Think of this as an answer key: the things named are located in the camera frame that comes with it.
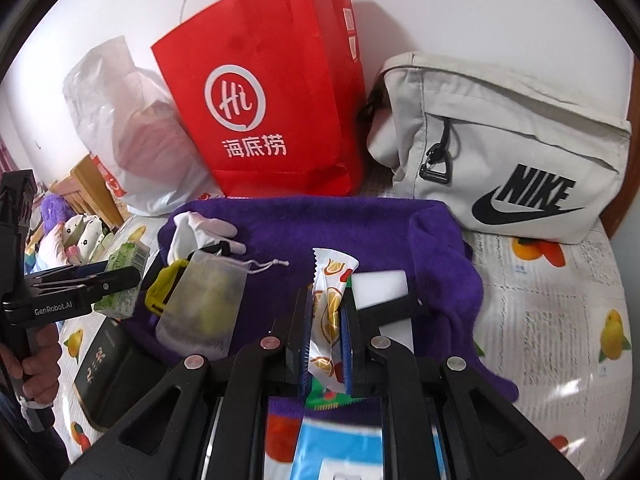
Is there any white plush toy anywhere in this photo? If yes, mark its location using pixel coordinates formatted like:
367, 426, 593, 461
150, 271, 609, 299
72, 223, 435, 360
37, 212, 118, 266

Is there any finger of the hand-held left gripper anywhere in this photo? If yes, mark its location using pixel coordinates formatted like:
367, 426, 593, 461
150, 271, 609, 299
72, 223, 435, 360
27, 261, 109, 287
30, 266, 142, 307

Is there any purple towel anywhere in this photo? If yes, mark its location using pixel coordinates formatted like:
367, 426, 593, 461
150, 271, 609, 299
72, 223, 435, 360
122, 197, 521, 403

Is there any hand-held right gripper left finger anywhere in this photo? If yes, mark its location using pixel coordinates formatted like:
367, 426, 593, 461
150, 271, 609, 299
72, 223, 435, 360
60, 285, 313, 480

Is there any yellow black plastic clip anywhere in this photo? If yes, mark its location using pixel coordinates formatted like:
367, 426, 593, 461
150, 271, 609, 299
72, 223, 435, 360
145, 260, 193, 316

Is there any blue tissue pack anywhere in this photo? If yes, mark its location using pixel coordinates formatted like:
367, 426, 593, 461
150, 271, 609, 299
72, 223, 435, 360
292, 420, 388, 480

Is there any purple plush toy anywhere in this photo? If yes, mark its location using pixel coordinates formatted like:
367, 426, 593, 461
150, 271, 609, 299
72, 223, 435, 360
40, 192, 73, 233

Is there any fruit-printed tablecloth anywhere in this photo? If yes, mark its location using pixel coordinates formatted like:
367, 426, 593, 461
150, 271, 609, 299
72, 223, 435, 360
30, 180, 631, 480

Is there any person's left hand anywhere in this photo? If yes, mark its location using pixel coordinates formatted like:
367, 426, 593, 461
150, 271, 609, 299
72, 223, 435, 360
0, 327, 62, 404

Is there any white sponge block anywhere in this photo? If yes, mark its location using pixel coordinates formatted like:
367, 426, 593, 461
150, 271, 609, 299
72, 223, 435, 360
351, 269, 422, 358

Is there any green drink carton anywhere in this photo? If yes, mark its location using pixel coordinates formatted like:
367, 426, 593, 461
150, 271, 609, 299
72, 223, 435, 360
94, 241, 151, 318

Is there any red paper bag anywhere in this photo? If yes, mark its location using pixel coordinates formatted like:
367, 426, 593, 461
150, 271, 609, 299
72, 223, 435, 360
151, 0, 368, 198

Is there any black box with gold print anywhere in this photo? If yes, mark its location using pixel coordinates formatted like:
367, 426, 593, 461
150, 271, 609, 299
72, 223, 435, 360
74, 317, 173, 431

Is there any wooden furniture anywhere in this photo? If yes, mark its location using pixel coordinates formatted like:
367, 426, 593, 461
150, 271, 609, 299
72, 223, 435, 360
47, 154, 126, 228

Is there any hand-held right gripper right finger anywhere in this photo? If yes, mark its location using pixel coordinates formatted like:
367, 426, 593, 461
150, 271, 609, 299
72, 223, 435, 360
340, 300, 586, 480

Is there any beige sling bag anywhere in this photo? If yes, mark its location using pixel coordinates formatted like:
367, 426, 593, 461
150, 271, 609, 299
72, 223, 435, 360
357, 51, 633, 246

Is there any white glove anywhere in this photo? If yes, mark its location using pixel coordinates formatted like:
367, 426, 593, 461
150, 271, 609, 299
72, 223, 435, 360
166, 211, 247, 263

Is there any white mesh drawstring bag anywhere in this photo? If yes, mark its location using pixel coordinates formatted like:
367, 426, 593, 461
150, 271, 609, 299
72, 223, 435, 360
155, 250, 291, 361

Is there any white plastic bag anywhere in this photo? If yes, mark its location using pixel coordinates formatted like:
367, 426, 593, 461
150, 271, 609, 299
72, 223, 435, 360
62, 35, 226, 218

